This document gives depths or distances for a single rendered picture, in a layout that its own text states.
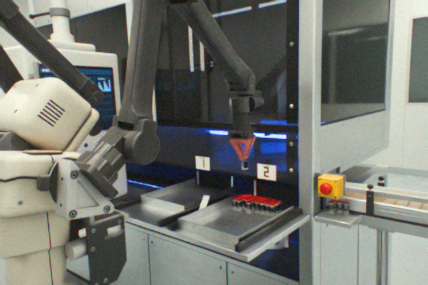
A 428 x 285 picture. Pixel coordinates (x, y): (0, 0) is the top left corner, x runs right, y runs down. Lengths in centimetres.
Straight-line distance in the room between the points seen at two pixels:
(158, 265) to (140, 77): 143
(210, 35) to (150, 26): 21
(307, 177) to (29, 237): 90
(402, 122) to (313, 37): 471
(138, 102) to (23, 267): 45
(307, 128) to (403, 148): 472
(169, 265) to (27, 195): 129
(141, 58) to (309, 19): 70
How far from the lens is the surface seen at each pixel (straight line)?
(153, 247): 205
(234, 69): 105
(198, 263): 183
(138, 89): 79
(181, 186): 173
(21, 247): 90
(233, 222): 129
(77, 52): 180
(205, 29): 95
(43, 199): 83
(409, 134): 594
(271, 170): 141
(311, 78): 130
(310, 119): 130
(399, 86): 593
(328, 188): 128
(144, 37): 80
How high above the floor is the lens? 135
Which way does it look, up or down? 8 degrees down
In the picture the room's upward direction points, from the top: 2 degrees counter-clockwise
